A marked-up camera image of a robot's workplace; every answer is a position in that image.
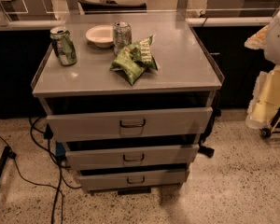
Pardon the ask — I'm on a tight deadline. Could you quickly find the grey drawer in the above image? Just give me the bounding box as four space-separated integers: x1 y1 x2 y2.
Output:
78 169 189 191
47 107 212 142
66 145 199 171

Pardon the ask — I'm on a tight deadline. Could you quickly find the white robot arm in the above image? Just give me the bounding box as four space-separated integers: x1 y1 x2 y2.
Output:
245 10 280 129

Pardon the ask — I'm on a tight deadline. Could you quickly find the grey drawer cabinet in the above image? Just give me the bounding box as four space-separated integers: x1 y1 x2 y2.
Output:
30 12 226 196

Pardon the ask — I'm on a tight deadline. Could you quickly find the grey top drawer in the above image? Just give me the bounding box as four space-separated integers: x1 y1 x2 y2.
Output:
47 107 212 142

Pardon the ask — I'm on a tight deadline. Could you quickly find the grey bottom drawer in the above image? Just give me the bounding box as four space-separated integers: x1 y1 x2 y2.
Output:
78 169 189 191

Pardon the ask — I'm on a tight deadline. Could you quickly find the green chip bag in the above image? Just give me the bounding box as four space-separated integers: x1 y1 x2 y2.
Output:
110 35 159 85

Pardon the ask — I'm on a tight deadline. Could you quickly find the silver green soda can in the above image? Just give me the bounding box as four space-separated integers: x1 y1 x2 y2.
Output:
113 21 132 55

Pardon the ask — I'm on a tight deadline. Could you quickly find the white bowl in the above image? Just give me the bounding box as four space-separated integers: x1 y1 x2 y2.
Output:
86 25 113 48

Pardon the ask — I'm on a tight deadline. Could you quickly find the green soda can left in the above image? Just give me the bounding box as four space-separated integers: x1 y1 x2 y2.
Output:
50 26 77 66

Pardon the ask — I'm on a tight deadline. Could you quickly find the black floor cable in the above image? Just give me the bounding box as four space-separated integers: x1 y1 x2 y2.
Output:
0 115 82 224

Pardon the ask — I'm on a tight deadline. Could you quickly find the black wheeled cart frame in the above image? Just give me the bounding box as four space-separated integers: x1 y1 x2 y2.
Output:
259 108 280 139

